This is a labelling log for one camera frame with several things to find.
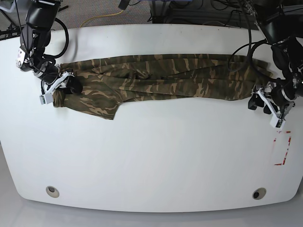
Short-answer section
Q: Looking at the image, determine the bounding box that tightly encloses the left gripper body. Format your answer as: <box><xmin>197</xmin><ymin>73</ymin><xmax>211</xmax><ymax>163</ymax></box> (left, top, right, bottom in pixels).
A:
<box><xmin>271</xmin><ymin>84</ymin><xmax>296</xmax><ymax>107</ymax></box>

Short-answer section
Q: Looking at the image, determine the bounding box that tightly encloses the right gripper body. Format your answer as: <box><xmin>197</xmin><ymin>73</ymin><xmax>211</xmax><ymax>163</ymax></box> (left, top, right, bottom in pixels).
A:
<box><xmin>41</xmin><ymin>66</ymin><xmax>60</xmax><ymax>84</ymax></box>

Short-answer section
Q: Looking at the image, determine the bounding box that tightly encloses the camouflage T-shirt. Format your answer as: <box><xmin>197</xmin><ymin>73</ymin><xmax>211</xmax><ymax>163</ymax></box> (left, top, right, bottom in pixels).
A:
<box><xmin>53</xmin><ymin>54</ymin><xmax>268</xmax><ymax>120</ymax></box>

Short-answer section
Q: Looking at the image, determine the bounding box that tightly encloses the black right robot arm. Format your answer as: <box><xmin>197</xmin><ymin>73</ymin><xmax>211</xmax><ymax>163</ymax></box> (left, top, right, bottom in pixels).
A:
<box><xmin>16</xmin><ymin>0</ymin><xmax>83</xmax><ymax>94</ymax></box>

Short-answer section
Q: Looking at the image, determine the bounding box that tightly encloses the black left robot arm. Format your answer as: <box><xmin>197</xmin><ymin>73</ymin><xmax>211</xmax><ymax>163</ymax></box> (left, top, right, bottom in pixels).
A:
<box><xmin>246</xmin><ymin>0</ymin><xmax>303</xmax><ymax>112</ymax></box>

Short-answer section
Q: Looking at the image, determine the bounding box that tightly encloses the red tape rectangle marking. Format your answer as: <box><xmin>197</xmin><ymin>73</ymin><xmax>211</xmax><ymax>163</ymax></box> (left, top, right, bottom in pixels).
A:
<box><xmin>271</xmin><ymin>131</ymin><xmax>292</xmax><ymax>166</ymax></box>

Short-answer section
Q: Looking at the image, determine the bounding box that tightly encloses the black tripod on floor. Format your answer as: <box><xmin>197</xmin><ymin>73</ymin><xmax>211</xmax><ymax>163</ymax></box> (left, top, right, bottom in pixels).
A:
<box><xmin>0</xmin><ymin>10</ymin><xmax>25</xmax><ymax>41</ymax></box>

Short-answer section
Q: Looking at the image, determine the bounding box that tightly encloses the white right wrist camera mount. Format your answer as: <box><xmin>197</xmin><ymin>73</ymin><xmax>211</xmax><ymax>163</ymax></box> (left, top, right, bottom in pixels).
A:
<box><xmin>39</xmin><ymin>71</ymin><xmax>75</xmax><ymax>105</ymax></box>

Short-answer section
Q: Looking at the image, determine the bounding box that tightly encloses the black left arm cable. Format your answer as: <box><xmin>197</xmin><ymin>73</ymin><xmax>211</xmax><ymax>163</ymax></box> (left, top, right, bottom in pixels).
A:
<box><xmin>227</xmin><ymin>0</ymin><xmax>280</xmax><ymax>81</ymax></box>

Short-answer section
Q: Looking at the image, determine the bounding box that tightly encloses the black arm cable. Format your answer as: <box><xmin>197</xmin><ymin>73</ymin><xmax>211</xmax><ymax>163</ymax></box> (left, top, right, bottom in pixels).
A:
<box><xmin>13</xmin><ymin>0</ymin><xmax>70</xmax><ymax>71</ymax></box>
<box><xmin>227</xmin><ymin>0</ymin><xmax>280</xmax><ymax>81</ymax></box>

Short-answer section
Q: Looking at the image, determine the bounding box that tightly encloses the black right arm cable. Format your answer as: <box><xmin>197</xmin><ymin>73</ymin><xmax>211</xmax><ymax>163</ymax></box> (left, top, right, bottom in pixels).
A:
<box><xmin>13</xmin><ymin>0</ymin><xmax>70</xmax><ymax>71</ymax></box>

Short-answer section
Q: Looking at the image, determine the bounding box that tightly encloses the right table cable grommet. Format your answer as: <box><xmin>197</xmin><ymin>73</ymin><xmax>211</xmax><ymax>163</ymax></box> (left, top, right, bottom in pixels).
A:
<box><xmin>252</xmin><ymin>188</ymin><xmax>267</xmax><ymax>200</ymax></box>

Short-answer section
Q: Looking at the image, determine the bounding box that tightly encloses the table cable grommet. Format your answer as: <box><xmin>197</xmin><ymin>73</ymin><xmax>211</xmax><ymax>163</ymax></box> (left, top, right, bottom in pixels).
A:
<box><xmin>252</xmin><ymin>188</ymin><xmax>267</xmax><ymax>200</ymax></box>
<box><xmin>46</xmin><ymin>186</ymin><xmax>60</xmax><ymax>198</ymax></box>

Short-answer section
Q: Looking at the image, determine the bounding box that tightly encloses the yellow cable on floor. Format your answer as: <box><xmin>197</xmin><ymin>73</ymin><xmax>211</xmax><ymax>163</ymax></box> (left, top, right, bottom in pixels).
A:
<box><xmin>80</xmin><ymin>9</ymin><xmax>124</xmax><ymax>28</ymax></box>

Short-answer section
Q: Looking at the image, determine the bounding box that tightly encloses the left table cable grommet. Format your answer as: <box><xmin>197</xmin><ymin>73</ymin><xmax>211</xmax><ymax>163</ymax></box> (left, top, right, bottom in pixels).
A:
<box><xmin>46</xmin><ymin>186</ymin><xmax>60</xmax><ymax>198</ymax></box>

